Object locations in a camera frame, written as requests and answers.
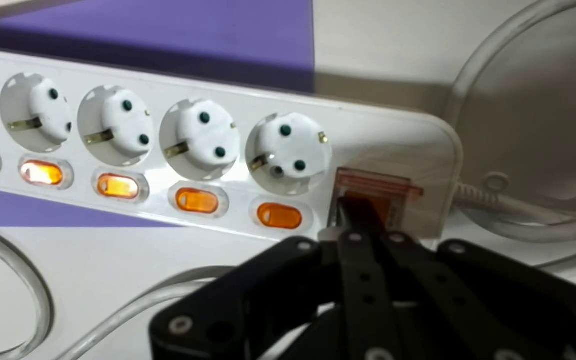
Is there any purple paper sheet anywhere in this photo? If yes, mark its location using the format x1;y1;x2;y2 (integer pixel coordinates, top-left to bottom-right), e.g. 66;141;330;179
0;0;316;232

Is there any white multi-socket power strip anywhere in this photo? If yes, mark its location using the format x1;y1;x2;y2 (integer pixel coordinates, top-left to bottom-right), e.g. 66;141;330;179
0;52;462;238

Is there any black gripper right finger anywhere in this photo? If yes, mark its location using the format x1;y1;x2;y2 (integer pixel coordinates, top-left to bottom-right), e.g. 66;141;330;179
379;229;504;360

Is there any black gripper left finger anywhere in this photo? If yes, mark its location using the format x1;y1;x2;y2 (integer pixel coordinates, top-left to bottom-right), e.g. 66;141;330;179
338;198;393;360

